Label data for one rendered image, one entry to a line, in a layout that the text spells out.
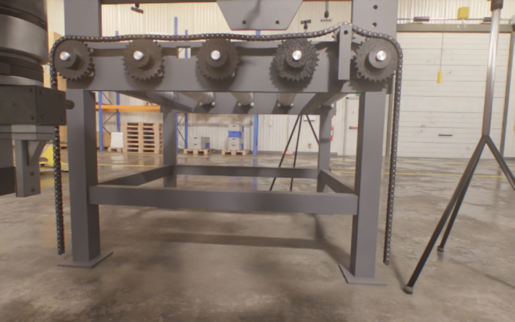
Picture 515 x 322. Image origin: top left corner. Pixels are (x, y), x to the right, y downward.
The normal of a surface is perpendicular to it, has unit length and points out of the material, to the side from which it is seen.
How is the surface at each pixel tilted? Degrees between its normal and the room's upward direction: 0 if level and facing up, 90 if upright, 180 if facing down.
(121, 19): 90
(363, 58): 90
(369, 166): 90
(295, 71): 90
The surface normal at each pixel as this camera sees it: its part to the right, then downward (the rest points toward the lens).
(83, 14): -0.07, 0.08
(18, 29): 0.82, 0.07
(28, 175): 0.99, 0.03
